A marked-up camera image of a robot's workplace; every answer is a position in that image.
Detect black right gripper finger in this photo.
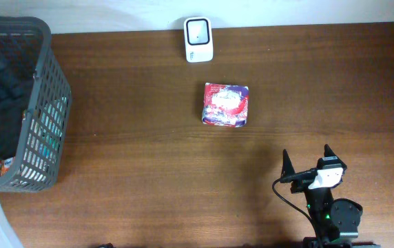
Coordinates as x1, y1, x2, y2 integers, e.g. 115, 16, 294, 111
324, 144, 337, 158
281, 149, 295, 178

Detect white barcode scanner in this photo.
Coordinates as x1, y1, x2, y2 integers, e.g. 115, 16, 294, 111
183, 17, 214, 63

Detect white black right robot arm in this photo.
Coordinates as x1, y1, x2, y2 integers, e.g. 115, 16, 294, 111
272, 144, 379, 248

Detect red purple tissue pack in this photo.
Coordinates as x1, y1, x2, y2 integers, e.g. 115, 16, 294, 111
202, 83, 249, 127

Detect grey plastic mesh basket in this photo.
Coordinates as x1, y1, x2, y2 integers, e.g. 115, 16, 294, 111
0, 17, 72, 192

